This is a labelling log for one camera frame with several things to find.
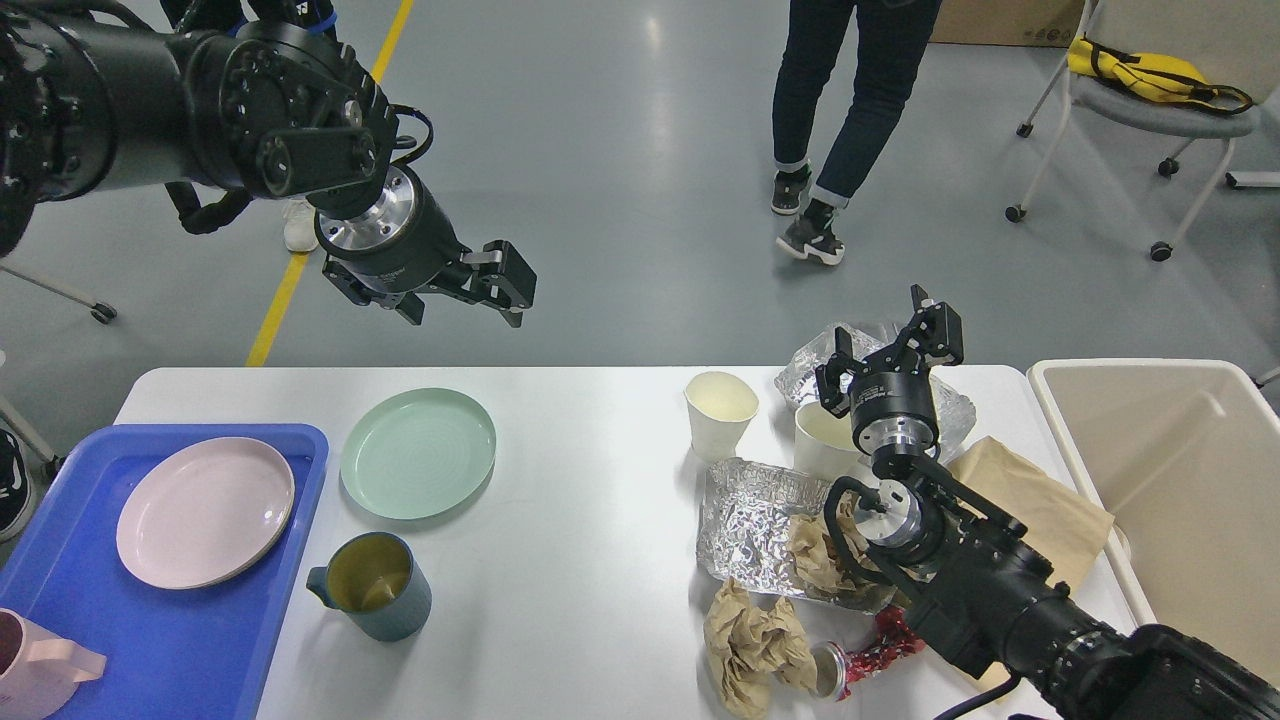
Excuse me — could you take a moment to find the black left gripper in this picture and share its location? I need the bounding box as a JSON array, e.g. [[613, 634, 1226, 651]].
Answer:
[[314, 165, 538, 329]]

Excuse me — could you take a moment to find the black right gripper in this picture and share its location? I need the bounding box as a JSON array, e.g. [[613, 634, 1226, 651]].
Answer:
[[815, 284, 965, 456]]

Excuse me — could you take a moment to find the green plate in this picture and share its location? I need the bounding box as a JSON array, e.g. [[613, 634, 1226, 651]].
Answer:
[[340, 387, 497, 521]]

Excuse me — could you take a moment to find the teal mug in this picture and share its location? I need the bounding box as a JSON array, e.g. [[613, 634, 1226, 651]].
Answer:
[[305, 532, 433, 643]]

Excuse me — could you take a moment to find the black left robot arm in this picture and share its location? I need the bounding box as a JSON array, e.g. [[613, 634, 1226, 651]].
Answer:
[[3, 1, 538, 327]]

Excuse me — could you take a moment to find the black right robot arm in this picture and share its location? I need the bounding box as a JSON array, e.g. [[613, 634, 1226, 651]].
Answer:
[[815, 286, 1279, 719]]

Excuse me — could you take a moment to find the crumpled foil sheet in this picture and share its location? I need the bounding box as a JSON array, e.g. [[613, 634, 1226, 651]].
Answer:
[[773, 322, 977, 464]]

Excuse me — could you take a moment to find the white paper bowl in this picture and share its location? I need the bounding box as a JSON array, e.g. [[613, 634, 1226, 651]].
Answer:
[[791, 401, 870, 480]]

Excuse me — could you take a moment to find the white paper cup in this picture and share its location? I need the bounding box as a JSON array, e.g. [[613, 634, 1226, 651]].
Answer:
[[684, 372, 760, 462]]

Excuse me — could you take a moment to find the person in black leggings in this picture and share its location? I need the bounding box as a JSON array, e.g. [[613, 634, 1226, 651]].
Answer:
[[160, 1, 337, 254]]

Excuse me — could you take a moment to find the aluminium foil tray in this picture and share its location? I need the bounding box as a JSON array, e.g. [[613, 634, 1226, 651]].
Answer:
[[696, 457, 895, 614]]

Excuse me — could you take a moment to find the crumpled brown paper in tray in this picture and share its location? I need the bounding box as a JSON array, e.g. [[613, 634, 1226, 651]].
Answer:
[[786, 496, 874, 594]]

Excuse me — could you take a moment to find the flat brown paper bag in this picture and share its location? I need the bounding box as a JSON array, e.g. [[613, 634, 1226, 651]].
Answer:
[[947, 436, 1115, 589]]

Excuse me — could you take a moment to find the crushed red can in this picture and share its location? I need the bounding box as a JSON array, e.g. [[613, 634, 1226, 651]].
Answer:
[[809, 605, 925, 702]]

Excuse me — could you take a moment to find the beige plastic bin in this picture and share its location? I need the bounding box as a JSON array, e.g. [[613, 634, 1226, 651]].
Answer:
[[1028, 357, 1279, 684]]

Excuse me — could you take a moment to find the crumpled brown paper ball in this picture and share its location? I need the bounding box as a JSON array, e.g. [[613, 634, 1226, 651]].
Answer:
[[703, 578, 818, 719]]

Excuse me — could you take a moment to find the person in dark jeans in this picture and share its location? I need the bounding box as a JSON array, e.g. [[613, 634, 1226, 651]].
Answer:
[[771, 0, 945, 266]]

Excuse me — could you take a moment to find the pink plate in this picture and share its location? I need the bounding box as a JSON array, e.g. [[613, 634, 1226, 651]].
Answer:
[[115, 437, 294, 591]]

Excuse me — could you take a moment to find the grey caster leg at left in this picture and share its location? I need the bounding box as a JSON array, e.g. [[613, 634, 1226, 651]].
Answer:
[[1, 263, 118, 325]]

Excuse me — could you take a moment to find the cardboard box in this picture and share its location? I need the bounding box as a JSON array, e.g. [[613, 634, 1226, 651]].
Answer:
[[931, 1, 1085, 47]]

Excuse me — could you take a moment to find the yellow bag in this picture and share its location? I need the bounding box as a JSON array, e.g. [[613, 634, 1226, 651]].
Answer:
[[1068, 36, 1254, 117]]

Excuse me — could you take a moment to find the blue plastic tray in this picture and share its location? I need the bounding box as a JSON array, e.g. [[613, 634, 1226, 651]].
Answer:
[[1, 424, 328, 719]]

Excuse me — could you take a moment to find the grey wheeled chair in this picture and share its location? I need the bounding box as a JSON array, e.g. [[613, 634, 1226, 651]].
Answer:
[[1005, 1, 1279, 242]]

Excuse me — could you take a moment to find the black shoe at left edge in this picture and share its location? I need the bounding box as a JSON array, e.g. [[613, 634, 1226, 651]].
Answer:
[[1, 429, 36, 543]]

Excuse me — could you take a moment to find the pink mug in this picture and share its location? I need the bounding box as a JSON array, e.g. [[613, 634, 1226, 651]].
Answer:
[[1, 609, 108, 719]]

